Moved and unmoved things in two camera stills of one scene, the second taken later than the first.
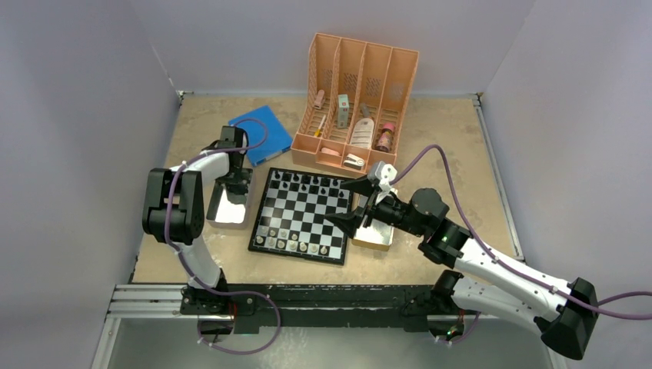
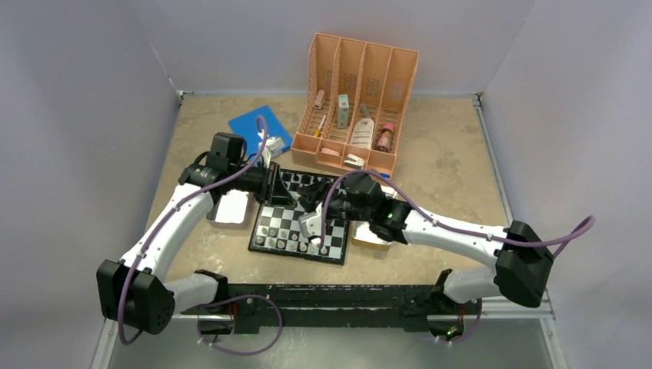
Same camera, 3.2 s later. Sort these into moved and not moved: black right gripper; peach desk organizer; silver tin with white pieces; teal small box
Moved: black right gripper
Not moved: silver tin with white pieces; peach desk organizer; teal small box
